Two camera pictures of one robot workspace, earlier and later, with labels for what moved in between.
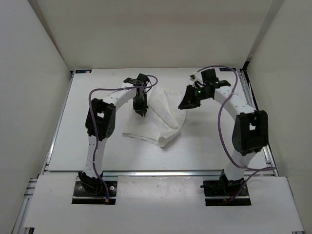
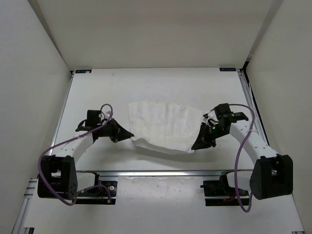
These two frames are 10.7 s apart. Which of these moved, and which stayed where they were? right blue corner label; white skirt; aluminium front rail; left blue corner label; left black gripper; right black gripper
Moved: white skirt; left black gripper; right black gripper
Stayed: left blue corner label; right blue corner label; aluminium front rail
